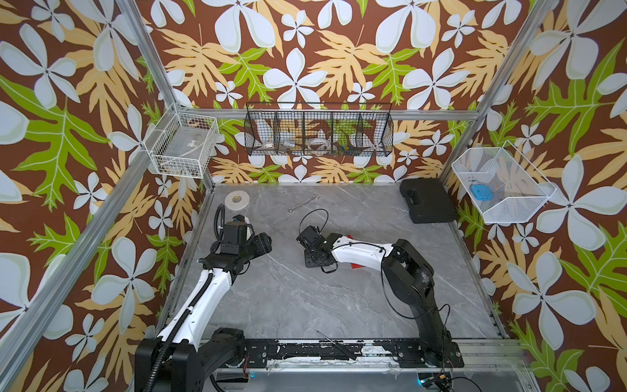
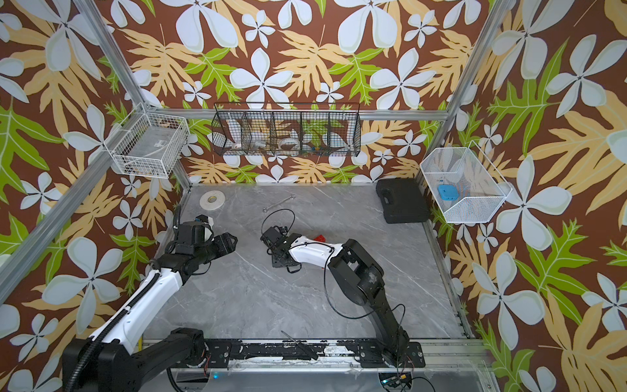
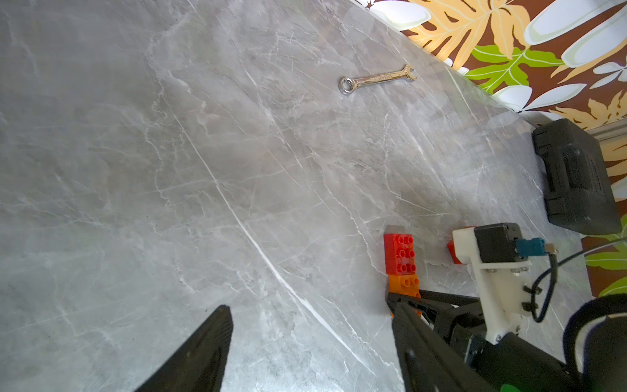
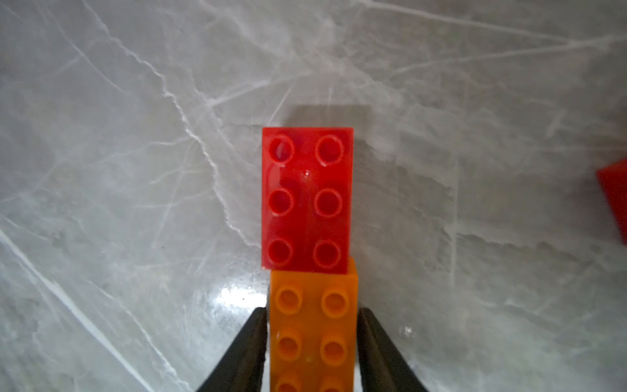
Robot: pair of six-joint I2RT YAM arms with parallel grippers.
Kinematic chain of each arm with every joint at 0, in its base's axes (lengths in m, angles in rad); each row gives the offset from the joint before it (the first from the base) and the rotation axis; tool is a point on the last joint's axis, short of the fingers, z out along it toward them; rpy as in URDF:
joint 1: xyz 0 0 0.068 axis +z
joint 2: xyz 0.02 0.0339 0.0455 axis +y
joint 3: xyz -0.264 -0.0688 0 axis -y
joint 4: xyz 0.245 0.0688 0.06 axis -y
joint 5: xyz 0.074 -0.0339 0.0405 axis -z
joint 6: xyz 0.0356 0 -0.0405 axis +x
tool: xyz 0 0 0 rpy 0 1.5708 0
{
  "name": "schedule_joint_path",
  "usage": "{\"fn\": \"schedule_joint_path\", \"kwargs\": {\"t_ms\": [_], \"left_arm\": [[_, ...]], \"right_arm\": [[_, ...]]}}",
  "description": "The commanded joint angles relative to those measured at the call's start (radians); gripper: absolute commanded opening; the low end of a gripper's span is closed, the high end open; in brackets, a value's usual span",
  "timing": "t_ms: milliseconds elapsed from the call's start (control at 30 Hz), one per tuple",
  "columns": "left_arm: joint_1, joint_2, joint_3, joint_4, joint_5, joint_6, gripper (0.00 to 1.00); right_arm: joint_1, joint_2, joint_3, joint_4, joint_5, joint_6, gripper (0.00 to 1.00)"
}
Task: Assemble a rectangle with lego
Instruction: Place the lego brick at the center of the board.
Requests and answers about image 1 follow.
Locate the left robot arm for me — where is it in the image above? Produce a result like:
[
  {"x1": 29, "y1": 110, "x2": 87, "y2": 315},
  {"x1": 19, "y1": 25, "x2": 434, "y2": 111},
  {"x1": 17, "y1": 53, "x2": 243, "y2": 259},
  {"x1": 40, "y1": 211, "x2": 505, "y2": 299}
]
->
[{"x1": 134, "y1": 216, "x2": 272, "y2": 391}]

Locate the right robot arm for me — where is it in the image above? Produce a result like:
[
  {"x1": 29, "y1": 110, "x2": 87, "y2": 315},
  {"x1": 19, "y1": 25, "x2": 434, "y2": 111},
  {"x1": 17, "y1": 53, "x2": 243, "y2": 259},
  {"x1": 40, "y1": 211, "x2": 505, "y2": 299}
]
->
[{"x1": 297, "y1": 226, "x2": 464, "y2": 368}]

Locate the white tape roll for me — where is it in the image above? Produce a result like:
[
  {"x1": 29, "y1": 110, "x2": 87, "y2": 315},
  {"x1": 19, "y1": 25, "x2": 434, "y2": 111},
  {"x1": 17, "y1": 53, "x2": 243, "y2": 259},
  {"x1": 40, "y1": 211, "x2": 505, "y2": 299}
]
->
[{"x1": 224, "y1": 190, "x2": 251, "y2": 211}]

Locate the black plastic case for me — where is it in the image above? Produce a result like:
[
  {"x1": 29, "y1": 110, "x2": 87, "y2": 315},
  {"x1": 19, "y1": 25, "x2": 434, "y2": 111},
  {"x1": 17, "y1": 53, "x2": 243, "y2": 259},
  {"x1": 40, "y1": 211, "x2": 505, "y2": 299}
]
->
[{"x1": 399, "y1": 178, "x2": 458, "y2": 224}]

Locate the blue object in basket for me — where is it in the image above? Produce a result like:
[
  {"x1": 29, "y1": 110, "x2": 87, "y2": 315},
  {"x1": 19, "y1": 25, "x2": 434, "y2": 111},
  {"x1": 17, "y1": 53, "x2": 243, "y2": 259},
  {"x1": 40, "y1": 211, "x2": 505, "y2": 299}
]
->
[{"x1": 470, "y1": 184, "x2": 495, "y2": 202}]

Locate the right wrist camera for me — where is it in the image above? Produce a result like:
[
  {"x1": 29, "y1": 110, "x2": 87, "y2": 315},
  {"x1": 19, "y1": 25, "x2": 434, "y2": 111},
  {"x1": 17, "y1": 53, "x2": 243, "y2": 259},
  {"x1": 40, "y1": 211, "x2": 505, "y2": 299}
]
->
[{"x1": 297, "y1": 225, "x2": 326, "y2": 249}]

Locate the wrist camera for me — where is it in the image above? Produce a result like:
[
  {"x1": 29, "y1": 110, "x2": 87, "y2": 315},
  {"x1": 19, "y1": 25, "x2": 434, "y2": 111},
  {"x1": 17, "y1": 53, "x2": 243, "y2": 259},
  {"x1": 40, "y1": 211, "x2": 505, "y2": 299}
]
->
[
  {"x1": 223, "y1": 220, "x2": 254, "y2": 244},
  {"x1": 297, "y1": 225, "x2": 326, "y2": 249}
]

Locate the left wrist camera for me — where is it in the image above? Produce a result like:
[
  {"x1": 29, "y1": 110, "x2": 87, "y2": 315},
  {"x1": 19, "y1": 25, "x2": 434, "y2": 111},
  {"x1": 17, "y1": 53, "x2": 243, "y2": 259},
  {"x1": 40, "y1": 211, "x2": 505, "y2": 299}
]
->
[{"x1": 223, "y1": 220, "x2": 254, "y2": 244}]

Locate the white wire basket left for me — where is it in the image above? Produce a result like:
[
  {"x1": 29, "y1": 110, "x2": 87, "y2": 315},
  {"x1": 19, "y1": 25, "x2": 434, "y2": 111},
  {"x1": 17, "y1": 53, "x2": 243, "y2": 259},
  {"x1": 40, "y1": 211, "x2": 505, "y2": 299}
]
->
[{"x1": 145, "y1": 105, "x2": 220, "y2": 180}]

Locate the white wire basket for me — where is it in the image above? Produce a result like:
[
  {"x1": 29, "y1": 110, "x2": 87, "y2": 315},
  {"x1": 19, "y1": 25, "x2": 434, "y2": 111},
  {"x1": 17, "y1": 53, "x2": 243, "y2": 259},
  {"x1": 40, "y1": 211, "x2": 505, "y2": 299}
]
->
[
  {"x1": 452, "y1": 142, "x2": 557, "y2": 225},
  {"x1": 145, "y1": 105, "x2": 220, "y2": 180}
]

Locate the black wire basket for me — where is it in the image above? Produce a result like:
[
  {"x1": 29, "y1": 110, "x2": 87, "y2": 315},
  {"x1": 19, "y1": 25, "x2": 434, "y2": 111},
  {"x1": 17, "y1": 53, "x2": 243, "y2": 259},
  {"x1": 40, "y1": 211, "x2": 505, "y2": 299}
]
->
[{"x1": 243, "y1": 102, "x2": 394, "y2": 157}]

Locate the aluminium frame post left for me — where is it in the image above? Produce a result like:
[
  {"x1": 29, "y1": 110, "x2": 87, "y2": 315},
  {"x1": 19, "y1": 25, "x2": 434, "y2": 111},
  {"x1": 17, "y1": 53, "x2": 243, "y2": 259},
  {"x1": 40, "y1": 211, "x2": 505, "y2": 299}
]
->
[{"x1": 1, "y1": 1, "x2": 207, "y2": 391}]

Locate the aluminium frame post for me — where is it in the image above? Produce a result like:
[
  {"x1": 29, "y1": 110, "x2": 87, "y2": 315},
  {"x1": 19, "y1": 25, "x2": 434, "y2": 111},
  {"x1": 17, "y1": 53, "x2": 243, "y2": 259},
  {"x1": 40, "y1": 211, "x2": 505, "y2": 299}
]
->
[
  {"x1": 439, "y1": 1, "x2": 558, "y2": 185},
  {"x1": 1, "y1": 1, "x2": 207, "y2": 391}
]

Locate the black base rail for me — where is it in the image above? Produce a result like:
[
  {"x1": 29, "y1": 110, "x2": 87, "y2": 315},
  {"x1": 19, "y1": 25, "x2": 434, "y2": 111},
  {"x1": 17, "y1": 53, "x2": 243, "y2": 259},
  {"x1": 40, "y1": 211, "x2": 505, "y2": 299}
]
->
[{"x1": 225, "y1": 337, "x2": 465, "y2": 369}]

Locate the aluminium frame back bar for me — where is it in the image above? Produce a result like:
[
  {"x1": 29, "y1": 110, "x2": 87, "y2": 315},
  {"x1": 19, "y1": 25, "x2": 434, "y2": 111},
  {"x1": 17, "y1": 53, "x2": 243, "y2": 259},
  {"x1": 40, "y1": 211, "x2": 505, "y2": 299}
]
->
[{"x1": 190, "y1": 107, "x2": 481, "y2": 122}]

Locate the white wire basket right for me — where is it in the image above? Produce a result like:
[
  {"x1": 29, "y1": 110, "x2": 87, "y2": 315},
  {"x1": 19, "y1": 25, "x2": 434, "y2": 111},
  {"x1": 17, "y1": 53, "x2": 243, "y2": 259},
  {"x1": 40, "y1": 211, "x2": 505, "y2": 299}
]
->
[{"x1": 452, "y1": 142, "x2": 557, "y2": 225}]

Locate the aluminium frame post right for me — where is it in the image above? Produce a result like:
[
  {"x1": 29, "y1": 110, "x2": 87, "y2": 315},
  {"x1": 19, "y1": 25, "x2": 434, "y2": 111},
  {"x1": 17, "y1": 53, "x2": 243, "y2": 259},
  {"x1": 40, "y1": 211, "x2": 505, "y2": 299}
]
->
[{"x1": 439, "y1": 1, "x2": 558, "y2": 185}]

